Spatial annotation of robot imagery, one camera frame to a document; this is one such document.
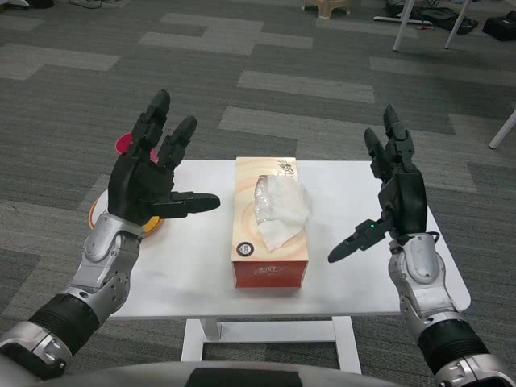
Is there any orange tissue box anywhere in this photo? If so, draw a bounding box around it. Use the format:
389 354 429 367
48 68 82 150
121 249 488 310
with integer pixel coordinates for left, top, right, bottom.
231 156 314 289

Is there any white desk leg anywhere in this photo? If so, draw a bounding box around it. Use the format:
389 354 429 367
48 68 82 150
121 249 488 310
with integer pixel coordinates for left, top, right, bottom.
392 0 414 52
443 0 471 51
488 119 516 150

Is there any white tissue sheet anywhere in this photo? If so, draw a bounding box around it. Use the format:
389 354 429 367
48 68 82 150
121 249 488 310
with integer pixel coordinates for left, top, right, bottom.
252 173 314 252

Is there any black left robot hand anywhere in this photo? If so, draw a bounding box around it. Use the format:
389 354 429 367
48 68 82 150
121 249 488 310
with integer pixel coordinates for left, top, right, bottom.
107 89 222 227

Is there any silver robot chest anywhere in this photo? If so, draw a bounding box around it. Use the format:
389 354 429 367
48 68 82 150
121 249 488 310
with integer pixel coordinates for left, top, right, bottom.
76 360 448 387

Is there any black equipment case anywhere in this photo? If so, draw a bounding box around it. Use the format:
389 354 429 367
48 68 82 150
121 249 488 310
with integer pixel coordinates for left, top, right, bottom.
420 6 479 35

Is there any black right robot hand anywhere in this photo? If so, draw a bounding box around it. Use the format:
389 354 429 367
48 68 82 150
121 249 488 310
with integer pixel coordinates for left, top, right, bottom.
327 104 428 265

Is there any beige plastic stool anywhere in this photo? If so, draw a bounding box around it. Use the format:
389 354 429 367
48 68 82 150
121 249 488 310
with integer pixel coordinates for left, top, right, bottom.
302 0 350 19

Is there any white desk foot bar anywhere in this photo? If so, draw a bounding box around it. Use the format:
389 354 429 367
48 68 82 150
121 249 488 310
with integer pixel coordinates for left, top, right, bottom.
372 15 425 23

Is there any black bag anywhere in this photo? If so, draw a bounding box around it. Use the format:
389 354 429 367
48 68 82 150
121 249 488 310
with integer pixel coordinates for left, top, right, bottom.
481 10 516 43

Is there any orange plate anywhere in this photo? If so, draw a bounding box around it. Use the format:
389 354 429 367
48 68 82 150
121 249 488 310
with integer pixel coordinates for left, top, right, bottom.
88 192 163 239

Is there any white table base frame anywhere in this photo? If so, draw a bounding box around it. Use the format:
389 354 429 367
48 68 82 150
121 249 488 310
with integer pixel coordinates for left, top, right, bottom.
180 315 363 375

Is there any pink plastic cup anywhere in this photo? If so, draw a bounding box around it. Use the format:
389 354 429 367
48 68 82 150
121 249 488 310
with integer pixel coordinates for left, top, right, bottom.
113 133 160 164

